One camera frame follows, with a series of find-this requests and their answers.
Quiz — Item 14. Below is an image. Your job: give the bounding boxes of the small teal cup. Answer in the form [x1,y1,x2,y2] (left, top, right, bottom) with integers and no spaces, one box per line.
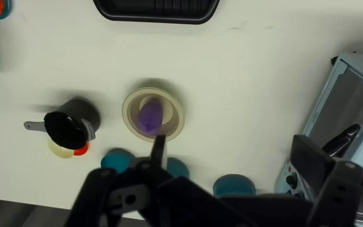
[165,157,190,181]

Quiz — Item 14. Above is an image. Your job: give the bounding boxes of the large teal pot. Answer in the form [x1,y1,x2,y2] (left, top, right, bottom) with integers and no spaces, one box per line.
[211,173,257,199]

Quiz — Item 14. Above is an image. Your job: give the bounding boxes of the medium teal pot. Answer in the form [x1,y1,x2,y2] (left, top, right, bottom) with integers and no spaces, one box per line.
[99,148,137,174]

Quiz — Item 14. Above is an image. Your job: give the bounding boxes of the beige round plate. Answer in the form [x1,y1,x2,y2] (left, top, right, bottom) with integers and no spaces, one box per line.
[120,87,185,143]

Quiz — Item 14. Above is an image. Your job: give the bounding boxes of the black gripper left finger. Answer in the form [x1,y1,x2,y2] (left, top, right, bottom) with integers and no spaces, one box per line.
[62,134,175,227]

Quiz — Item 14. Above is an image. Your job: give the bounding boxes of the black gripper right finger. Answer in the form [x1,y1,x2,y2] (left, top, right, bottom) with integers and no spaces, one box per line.
[289,123,363,227]

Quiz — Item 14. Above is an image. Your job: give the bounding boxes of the black pot with handle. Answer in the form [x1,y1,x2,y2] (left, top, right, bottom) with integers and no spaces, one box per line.
[22,97,103,152]

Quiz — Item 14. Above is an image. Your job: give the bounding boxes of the light blue toaster oven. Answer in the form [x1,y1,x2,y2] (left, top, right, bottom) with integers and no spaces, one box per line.
[273,52,363,225]

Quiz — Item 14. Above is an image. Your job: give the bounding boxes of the black ridged tray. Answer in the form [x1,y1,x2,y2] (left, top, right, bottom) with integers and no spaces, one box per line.
[91,0,220,25]

